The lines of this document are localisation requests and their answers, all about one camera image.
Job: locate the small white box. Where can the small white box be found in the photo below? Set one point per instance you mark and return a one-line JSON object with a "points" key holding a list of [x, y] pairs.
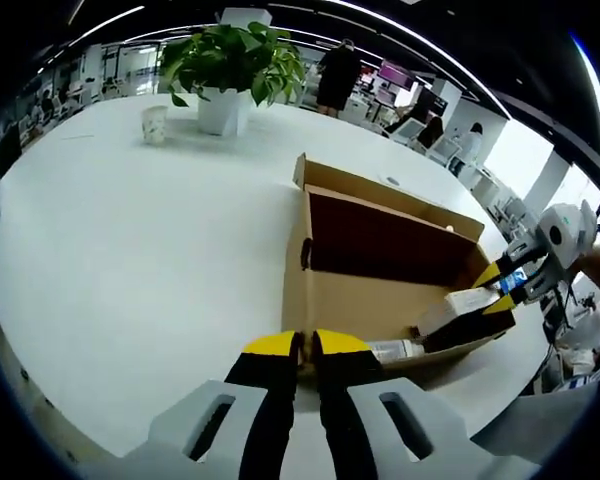
{"points": [[465, 300]]}

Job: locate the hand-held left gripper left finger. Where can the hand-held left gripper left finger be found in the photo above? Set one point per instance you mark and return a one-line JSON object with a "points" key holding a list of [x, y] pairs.
{"points": [[260, 400]]}

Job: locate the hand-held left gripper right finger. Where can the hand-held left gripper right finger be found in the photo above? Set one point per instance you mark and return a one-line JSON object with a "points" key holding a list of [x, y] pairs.
{"points": [[350, 395]]}

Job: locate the green potted plant white pot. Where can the green potted plant white pot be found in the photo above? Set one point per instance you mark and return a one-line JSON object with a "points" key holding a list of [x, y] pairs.
{"points": [[230, 65]]}

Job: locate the blue white-label soft wipes pack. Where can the blue white-label soft wipes pack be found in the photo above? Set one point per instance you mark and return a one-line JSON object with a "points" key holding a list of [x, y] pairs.
{"points": [[511, 284]]}

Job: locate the patterned white paper cup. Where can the patterned white paper cup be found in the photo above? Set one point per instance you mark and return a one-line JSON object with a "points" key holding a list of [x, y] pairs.
{"points": [[155, 125]]}

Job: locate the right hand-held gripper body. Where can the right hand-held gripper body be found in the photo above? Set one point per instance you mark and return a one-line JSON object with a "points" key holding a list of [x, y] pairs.
{"points": [[562, 235]]}

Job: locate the brown cardboard shoe box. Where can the brown cardboard shoe box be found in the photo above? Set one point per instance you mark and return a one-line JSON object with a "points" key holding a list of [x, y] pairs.
{"points": [[350, 300]]}

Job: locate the white office chair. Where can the white office chair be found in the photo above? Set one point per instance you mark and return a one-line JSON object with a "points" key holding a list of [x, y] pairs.
{"points": [[410, 130], [444, 150]]}

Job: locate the pink lit monitor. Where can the pink lit monitor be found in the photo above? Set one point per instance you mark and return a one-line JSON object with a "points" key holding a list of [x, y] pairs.
{"points": [[397, 75]]}

